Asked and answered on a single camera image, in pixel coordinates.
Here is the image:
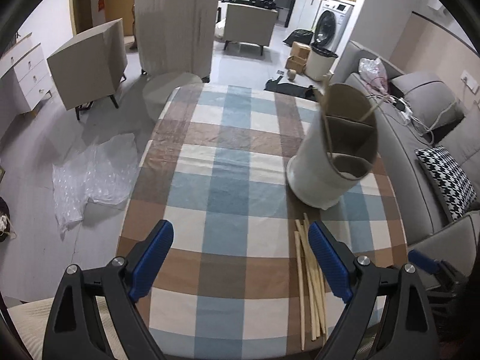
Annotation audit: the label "chopstick in holder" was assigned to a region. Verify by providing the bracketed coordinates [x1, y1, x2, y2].
[319, 73, 333, 157]
[359, 97, 386, 122]

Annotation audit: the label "grey cushion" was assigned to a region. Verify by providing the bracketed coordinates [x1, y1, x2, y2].
[391, 71, 464, 131]

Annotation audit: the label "chopstick on table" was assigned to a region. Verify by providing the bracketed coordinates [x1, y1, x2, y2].
[304, 213, 327, 337]
[294, 231, 306, 351]
[295, 219, 320, 341]

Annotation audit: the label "washing machine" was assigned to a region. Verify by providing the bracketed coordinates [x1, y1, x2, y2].
[312, 0, 354, 52]

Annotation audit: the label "plastic bag on sofa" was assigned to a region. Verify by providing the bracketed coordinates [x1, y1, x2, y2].
[358, 57, 388, 95]

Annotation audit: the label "beige side cabinet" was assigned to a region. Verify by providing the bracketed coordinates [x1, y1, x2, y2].
[47, 19, 128, 117]

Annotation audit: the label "white tall cabinet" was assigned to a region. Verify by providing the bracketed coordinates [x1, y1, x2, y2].
[134, 0, 219, 82]

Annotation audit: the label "cardboard boxes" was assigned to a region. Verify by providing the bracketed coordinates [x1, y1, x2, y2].
[285, 41, 311, 74]

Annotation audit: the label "grey sofa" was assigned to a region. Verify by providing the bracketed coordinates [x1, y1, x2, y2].
[332, 41, 479, 275]

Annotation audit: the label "bubble wrap sheet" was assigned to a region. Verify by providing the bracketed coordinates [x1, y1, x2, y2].
[52, 133, 139, 233]

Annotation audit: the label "black bag on floor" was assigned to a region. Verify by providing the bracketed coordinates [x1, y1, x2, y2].
[264, 76, 316, 102]

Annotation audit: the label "white trash bin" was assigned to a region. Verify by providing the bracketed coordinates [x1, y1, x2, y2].
[304, 42, 338, 82]

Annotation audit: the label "houndstooth cushion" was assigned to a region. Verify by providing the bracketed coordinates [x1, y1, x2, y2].
[415, 145, 478, 221]

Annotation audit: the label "white drawer unit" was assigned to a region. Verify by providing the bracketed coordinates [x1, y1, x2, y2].
[1, 33, 53, 116]

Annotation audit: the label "beige armchair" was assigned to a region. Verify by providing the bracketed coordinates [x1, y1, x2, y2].
[223, 3, 278, 55]

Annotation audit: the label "cream seat cushion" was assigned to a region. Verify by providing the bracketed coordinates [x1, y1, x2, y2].
[6, 295, 129, 360]

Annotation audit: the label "white utensil holder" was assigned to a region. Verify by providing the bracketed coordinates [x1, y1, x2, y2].
[286, 83, 378, 211]

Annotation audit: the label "plaid tablecloth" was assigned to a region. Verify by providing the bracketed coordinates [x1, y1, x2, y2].
[118, 85, 407, 359]

